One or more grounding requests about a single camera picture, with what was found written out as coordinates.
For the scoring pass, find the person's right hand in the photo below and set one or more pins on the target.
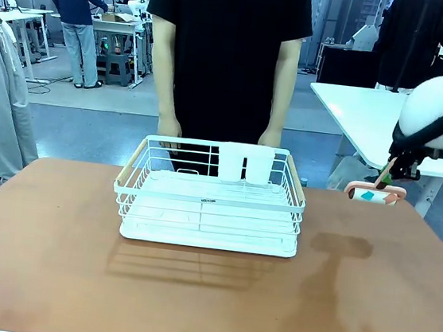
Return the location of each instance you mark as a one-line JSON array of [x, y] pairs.
[[168, 130]]

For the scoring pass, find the white background desk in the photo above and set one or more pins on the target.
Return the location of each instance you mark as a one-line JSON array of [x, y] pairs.
[[27, 12], [119, 26]]

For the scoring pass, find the person's left forearm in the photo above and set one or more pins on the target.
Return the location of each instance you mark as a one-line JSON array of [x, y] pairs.
[[286, 85]]

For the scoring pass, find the hanging gray trousers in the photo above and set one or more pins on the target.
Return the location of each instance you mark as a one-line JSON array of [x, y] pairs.
[[1, 97]]

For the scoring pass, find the person in black t-shirt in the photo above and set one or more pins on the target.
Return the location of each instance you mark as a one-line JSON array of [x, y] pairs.
[[226, 54]]

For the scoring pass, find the pink lint roller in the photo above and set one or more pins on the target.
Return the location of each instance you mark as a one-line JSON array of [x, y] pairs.
[[370, 197]]

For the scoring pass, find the white machine housing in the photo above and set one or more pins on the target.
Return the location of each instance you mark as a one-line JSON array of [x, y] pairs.
[[363, 37]]

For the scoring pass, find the person's left hand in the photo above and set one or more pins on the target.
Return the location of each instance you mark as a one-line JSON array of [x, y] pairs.
[[270, 139]]

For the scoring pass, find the bystander in navy jacket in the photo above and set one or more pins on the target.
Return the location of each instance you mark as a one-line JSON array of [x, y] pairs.
[[74, 1]]

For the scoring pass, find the cardboard box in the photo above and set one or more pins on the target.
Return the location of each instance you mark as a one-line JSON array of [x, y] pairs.
[[116, 17]]

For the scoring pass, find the person's right forearm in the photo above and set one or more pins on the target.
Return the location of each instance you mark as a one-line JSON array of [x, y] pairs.
[[166, 71]]

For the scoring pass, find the black cabinet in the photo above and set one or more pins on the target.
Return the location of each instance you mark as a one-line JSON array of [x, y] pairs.
[[349, 66]]

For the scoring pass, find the gray step stool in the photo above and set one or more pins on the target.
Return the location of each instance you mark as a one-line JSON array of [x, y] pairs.
[[117, 70]]

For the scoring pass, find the white drip tray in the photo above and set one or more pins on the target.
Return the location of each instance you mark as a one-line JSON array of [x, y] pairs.
[[209, 240]]

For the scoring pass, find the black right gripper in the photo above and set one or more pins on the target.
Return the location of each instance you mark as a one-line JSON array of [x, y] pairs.
[[406, 163]]

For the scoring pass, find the small green-capped bottle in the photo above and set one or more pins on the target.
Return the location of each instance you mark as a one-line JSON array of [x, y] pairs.
[[303, 182]]

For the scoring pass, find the bystander in black clothes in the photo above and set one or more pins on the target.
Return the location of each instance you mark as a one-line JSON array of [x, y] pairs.
[[420, 40]]

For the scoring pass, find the white cutlery holder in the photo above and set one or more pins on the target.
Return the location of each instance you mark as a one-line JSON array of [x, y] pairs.
[[245, 165]]

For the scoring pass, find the white side table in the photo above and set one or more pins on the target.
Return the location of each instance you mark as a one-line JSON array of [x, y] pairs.
[[363, 114]]

